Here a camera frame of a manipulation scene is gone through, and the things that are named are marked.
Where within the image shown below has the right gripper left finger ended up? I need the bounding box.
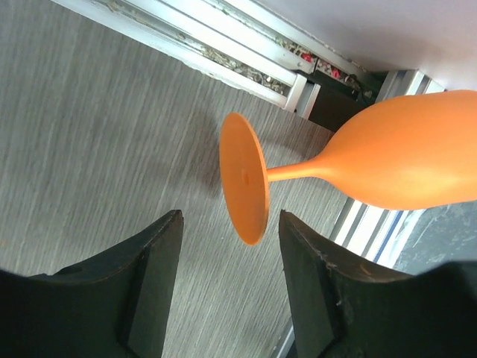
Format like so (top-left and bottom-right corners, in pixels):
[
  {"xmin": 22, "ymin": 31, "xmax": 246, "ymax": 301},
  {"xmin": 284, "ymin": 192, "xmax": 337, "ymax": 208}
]
[{"xmin": 1, "ymin": 210, "xmax": 183, "ymax": 357}]

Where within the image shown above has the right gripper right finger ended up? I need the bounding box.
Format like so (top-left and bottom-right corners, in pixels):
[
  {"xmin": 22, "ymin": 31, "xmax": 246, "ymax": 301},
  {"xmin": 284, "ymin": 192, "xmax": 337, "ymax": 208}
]
[{"xmin": 279, "ymin": 211, "xmax": 476, "ymax": 357}]

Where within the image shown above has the orange wine glass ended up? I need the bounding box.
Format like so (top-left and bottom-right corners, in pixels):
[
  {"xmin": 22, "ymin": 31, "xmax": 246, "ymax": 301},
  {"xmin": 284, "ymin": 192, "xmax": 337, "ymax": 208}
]
[{"xmin": 219, "ymin": 89, "xmax": 476, "ymax": 245}]

